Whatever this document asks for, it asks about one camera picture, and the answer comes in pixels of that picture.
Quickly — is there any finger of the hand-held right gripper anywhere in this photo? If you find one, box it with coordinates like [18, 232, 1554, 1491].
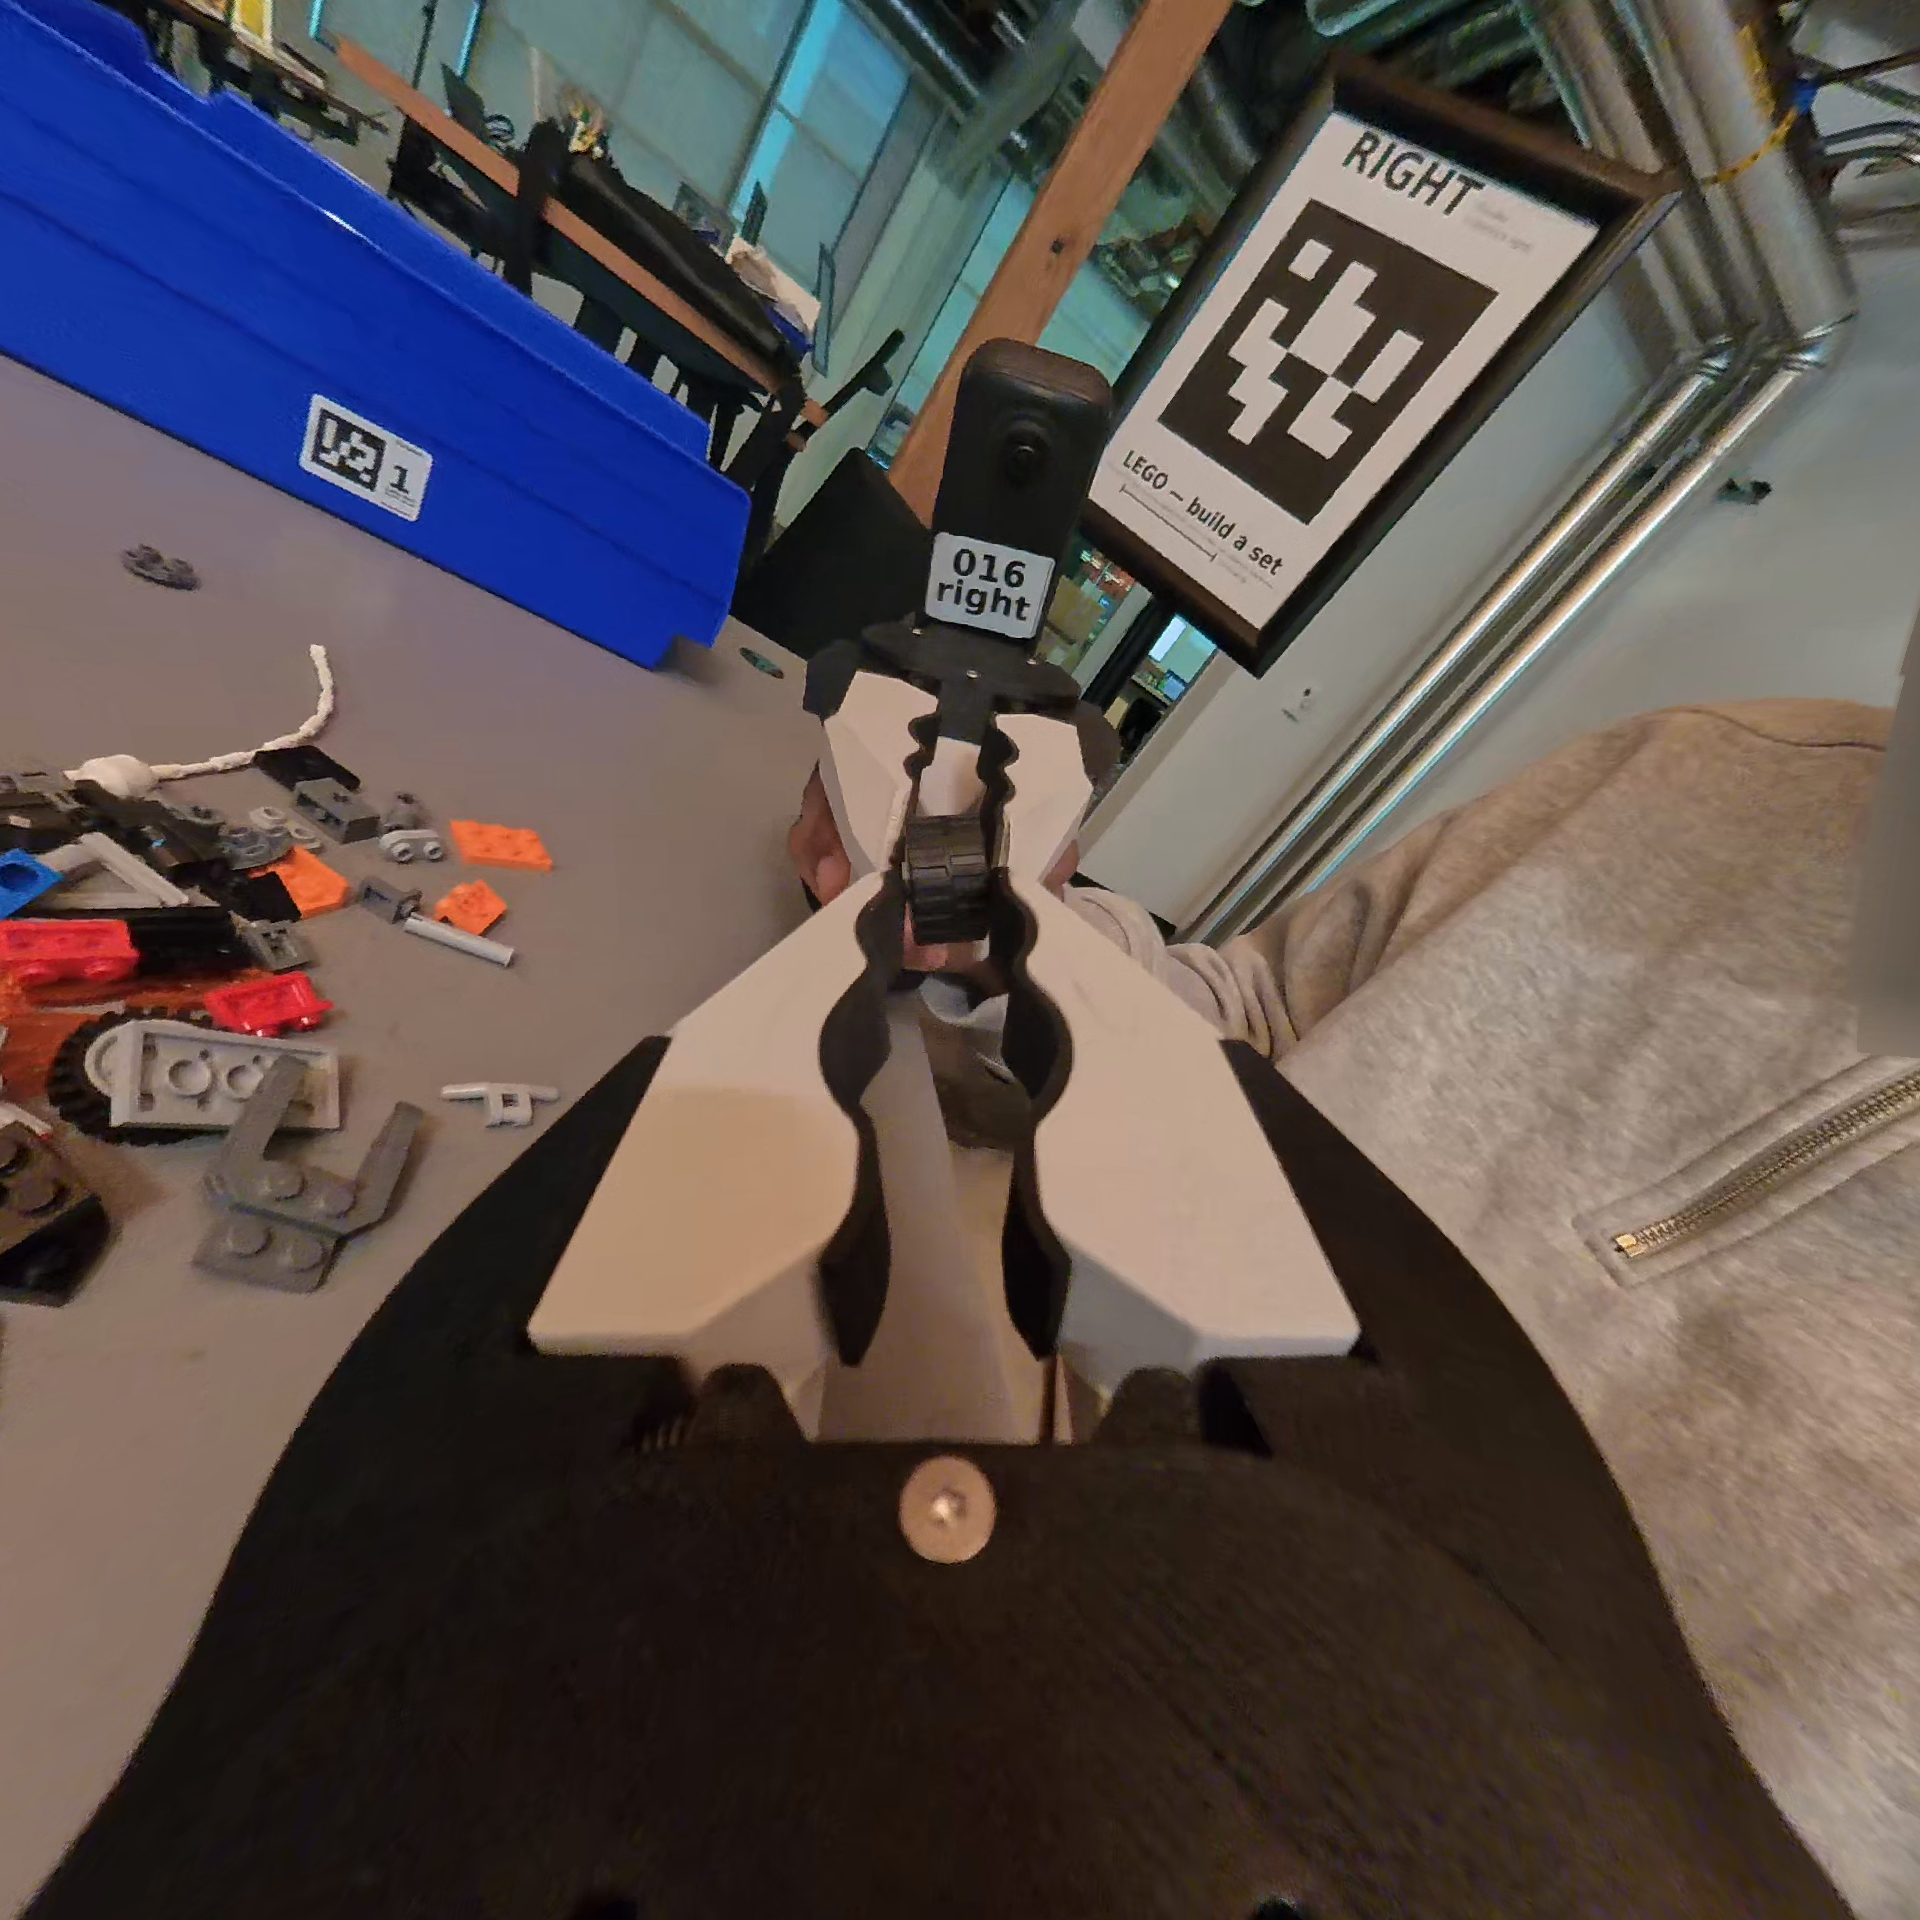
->
[819, 671, 946, 903]
[978, 710, 1093, 903]

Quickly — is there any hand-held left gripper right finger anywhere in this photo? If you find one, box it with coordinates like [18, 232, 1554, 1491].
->
[987, 872, 1364, 1440]

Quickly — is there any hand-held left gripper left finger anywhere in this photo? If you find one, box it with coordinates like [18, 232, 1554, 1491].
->
[524, 872, 911, 1440]

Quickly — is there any black lego tyre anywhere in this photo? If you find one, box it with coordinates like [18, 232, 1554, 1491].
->
[904, 814, 1011, 945]

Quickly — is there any person's right forearm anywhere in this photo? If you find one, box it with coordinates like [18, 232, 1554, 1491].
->
[1056, 698, 1907, 1082]

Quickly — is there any pile of lego pieces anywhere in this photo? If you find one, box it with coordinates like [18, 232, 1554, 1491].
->
[0, 742, 557, 1313]

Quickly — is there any person's right hand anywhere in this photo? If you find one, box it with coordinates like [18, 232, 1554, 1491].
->
[790, 760, 875, 912]

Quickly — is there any black chair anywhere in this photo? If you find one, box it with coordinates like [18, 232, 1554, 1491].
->
[733, 446, 937, 664]

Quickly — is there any framed marker poster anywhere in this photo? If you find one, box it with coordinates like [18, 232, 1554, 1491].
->
[1081, 49, 1681, 680]

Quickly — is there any wooden background table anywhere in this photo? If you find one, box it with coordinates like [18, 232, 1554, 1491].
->
[334, 27, 832, 452]

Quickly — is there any person's grey clothing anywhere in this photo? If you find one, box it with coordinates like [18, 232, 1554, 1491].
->
[1270, 903, 1920, 1920]

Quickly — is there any blue plastic storage bin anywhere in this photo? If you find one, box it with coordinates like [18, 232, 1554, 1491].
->
[0, 0, 754, 677]

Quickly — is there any wooden post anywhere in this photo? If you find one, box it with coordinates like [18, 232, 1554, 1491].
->
[888, 0, 1235, 510]

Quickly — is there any white lego web string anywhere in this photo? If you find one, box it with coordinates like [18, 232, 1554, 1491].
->
[67, 647, 345, 799]

